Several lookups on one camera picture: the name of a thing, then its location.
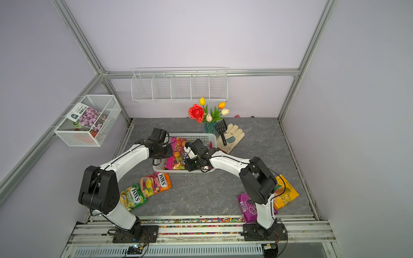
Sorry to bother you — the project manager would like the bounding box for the aluminium front rail frame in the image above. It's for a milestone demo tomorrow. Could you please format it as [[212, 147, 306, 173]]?
[[62, 215, 342, 258]]

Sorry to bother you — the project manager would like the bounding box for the orange Fox's candy bag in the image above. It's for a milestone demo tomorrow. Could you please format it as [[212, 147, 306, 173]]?
[[139, 173, 172, 198]]

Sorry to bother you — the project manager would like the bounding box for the white plastic perforated basket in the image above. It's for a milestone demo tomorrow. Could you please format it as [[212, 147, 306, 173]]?
[[153, 132, 218, 174]]

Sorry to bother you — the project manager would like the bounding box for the flower seed packet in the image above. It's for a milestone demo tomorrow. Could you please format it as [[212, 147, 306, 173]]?
[[65, 103, 108, 133]]

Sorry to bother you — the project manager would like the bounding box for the yellow orange candy bag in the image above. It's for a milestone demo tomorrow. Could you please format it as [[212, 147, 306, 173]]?
[[273, 175, 299, 210]]

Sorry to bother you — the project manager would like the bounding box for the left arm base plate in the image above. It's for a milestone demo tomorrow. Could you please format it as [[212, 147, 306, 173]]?
[[112, 224, 159, 244]]

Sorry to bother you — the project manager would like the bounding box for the beige work glove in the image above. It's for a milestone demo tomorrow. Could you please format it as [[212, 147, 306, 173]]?
[[217, 124, 245, 154]]

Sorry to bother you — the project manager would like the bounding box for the artificial flower bouquet in vase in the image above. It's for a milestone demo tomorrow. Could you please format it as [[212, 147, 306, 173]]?
[[188, 97, 230, 135]]

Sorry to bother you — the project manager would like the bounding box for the white wire side basket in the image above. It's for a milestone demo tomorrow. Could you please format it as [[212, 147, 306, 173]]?
[[54, 95, 122, 147]]

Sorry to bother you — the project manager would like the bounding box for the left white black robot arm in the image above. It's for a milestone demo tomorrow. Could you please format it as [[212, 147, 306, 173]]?
[[78, 128, 172, 231]]

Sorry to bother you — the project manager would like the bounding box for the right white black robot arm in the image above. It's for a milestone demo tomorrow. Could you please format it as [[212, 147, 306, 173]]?
[[184, 139, 277, 230]]

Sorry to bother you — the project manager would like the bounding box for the green Fox's candy bag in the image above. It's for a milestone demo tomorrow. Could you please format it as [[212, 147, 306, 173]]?
[[120, 184, 147, 211]]

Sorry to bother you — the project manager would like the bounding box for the white wire wall shelf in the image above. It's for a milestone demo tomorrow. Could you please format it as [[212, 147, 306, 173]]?
[[130, 67, 229, 102]]

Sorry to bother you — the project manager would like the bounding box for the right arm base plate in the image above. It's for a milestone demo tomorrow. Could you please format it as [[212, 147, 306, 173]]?
[[241, 221, 288, 242]]

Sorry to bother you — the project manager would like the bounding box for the pink fruit ball candy bag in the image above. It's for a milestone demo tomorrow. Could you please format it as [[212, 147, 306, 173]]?
[[166, 137, 188, 170]]

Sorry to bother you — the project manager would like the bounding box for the purple candy bag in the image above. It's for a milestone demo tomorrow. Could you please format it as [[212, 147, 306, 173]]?
[[238, 193, 277, 227]]

